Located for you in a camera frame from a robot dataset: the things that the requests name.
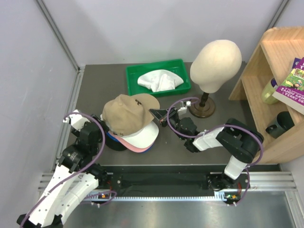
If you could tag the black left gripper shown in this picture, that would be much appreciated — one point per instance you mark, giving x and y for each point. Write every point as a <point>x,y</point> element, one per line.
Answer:
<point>106,128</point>

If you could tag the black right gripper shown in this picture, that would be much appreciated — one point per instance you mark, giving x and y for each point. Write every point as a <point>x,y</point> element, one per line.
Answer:
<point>161,115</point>

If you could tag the blue cap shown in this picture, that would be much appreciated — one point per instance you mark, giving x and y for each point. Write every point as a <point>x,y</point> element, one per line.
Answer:
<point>114,144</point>

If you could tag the white cap black logo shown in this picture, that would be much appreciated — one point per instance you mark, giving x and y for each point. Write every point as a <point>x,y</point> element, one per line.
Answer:
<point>142,135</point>

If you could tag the pink and white cap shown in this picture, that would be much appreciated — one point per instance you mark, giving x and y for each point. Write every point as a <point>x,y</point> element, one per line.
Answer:
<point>132,147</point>

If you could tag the white grey cap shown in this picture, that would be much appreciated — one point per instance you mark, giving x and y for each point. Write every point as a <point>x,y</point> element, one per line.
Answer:
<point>160,80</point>

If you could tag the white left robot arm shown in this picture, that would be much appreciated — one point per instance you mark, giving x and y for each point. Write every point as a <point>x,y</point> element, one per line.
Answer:
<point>75,176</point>

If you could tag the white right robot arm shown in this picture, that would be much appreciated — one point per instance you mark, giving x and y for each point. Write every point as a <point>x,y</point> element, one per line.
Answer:
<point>238,139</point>

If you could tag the dark wooden stand base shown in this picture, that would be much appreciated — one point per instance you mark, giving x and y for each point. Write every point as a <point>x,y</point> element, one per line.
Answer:
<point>202,106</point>

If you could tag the green plastic tray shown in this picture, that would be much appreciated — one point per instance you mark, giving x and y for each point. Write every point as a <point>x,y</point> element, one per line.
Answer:
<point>176,66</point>

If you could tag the cream mannequin head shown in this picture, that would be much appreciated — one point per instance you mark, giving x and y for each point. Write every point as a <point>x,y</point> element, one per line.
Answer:
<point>217,62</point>

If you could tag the yellow mug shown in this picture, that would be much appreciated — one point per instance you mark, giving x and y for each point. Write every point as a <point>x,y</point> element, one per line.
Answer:
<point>267,93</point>

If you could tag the dark green mug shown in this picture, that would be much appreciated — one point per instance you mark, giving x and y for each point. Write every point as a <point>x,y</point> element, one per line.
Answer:
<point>280,125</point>

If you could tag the purple paperback book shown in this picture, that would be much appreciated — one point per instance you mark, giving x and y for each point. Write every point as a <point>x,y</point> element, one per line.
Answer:
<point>291,91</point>

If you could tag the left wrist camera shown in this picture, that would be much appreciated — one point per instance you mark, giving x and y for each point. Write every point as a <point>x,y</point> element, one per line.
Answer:
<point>76,121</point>

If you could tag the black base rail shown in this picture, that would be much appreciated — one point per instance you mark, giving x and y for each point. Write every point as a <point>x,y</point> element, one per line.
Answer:
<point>160,180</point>

